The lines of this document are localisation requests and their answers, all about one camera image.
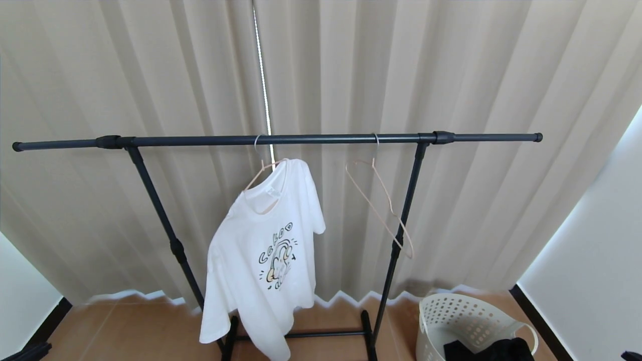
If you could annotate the white laundry basket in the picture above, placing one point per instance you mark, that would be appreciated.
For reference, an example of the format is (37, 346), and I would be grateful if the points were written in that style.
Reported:
(441, 321)

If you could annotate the pink clothes hanger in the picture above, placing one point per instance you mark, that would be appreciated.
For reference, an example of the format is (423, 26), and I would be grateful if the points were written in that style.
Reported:
(257, 145)
(375, 145)

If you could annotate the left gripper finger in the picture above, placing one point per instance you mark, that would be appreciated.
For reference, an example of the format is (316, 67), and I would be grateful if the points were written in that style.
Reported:
(30, 353)

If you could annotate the beige curtain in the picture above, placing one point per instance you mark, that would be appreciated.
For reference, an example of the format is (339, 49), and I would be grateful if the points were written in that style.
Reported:
(451, 65)

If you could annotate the black garment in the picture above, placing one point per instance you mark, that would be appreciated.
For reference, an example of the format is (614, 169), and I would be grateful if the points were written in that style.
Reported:
(501, 351)

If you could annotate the black clothes rack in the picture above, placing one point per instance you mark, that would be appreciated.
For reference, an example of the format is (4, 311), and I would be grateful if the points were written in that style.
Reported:
(326, 138)

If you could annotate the white printed t-shirt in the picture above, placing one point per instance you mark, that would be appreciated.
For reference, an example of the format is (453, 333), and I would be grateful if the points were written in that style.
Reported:
(251, 286)

